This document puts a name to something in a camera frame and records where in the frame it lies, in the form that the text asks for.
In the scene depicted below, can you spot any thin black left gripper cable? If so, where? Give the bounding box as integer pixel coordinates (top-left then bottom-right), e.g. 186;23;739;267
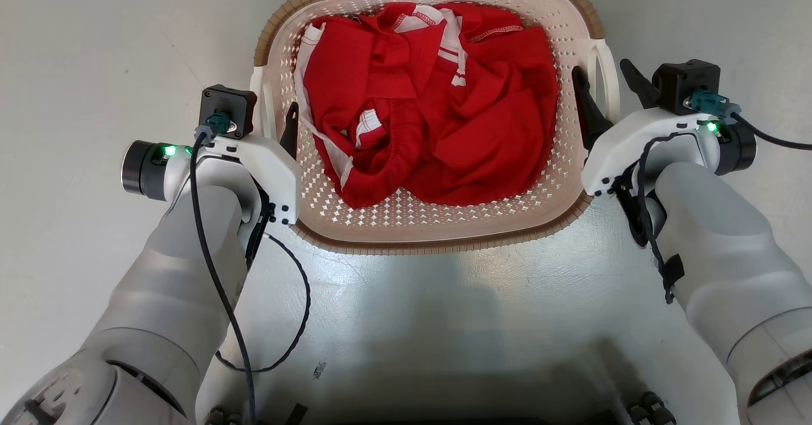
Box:
214;231;312;375

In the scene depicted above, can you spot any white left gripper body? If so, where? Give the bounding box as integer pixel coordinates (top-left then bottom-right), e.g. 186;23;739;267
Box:
189;134;303;226

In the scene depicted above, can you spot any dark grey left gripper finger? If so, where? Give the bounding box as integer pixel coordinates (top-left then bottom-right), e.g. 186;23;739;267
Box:
280;101;299;159

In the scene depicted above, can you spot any black left camera cable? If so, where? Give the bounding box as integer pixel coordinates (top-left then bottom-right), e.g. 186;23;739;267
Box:
189;112;258;425

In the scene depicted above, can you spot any beige plastic laundry basket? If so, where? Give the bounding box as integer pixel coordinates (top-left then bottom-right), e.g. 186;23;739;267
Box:
249;0;620;256

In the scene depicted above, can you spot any black camera cable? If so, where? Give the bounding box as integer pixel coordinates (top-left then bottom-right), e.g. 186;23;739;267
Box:
189;112;258;425
687;89;812;152

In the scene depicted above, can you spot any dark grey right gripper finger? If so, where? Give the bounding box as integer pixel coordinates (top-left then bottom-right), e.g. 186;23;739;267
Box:
571;65;613;153
620;59;661;110

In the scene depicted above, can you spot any thin black right gripper cable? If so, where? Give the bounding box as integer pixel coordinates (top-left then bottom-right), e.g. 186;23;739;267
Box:
612;131;686;305

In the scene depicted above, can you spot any red white-striped garment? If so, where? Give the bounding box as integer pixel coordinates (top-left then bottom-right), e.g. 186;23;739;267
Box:
295;2;560;210

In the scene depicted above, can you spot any black right camera cable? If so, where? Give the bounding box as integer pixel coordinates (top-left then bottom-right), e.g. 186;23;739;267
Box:
687;89;812;152

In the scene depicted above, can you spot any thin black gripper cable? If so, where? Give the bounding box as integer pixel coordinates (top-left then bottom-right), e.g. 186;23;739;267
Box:
214;231;312;375
612;131;686;305

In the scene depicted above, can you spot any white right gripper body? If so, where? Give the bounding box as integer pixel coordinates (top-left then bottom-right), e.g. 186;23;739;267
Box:
580;108;722;198

